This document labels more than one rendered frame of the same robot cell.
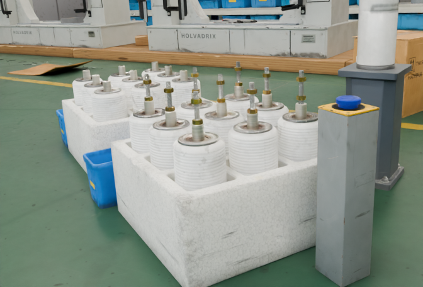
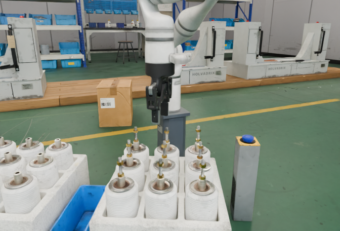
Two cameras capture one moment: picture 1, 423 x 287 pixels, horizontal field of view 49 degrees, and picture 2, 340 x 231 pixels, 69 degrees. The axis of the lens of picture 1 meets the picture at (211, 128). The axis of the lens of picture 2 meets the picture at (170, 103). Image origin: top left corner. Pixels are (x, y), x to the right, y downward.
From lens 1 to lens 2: 84 cm
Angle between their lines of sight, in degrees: 56
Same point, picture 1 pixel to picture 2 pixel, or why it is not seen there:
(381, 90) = (183, 121)
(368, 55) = (174, 105)
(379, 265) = not seen: hidden behind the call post
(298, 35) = (18, 85)
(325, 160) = (244, 168)
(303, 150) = not seen: hidden behind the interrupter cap
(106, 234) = not seen: outside the picture
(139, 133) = (128, 203)
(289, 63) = (17, 105)
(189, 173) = (212, 209)
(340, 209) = (253, 187)
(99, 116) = (23, 207)
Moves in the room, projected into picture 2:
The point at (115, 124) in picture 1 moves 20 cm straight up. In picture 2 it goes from (45, 206) to (35, 147)
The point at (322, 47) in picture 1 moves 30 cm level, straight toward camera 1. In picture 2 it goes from (39, 90) to (50, 97)
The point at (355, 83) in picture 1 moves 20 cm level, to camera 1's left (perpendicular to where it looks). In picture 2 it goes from (171, 120) to (146, 135)
